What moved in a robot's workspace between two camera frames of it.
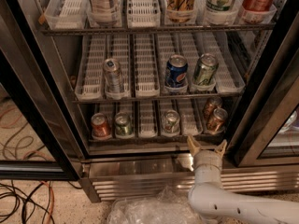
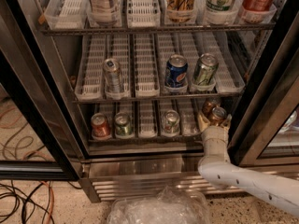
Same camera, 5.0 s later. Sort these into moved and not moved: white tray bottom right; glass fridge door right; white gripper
Moved: white gripper
Not moved: glass fridge door right; white tray bottom right
